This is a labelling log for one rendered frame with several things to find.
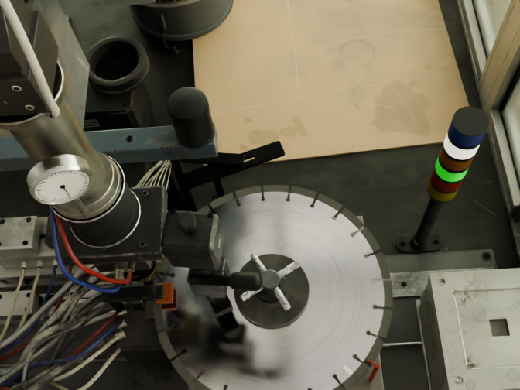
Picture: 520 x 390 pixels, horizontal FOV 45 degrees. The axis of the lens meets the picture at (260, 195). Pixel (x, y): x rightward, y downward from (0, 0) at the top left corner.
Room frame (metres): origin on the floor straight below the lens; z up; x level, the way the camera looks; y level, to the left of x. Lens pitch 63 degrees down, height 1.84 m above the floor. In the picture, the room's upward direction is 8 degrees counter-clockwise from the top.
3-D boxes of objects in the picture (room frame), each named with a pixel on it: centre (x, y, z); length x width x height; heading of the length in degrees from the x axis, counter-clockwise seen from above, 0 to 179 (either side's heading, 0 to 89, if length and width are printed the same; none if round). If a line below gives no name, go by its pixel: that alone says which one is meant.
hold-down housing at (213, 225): (0.27, 0.08, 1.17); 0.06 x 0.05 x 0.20; 76
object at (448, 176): (0.41, -0.28, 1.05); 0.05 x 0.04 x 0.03; 175
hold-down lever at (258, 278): (0.24, 0.05, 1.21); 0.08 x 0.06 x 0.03; 85
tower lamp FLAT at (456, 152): (0.41, -0.28, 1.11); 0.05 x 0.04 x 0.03; 175
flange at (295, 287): (0.29, 0.00, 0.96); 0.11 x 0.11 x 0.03
